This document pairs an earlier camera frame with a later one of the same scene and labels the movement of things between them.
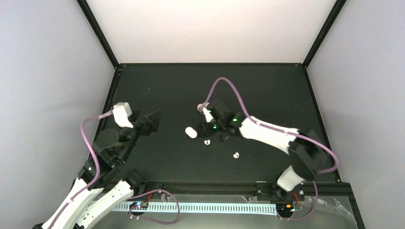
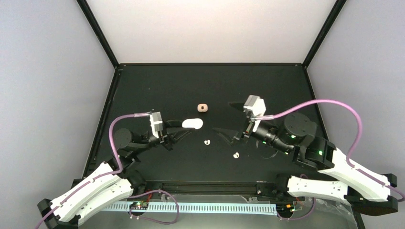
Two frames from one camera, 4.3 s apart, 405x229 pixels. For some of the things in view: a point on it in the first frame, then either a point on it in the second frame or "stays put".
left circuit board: [140, 205] stays put
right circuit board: [285, 207] stays put
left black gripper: [153, 125] → [165, 138]
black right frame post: [338, 6] stays put
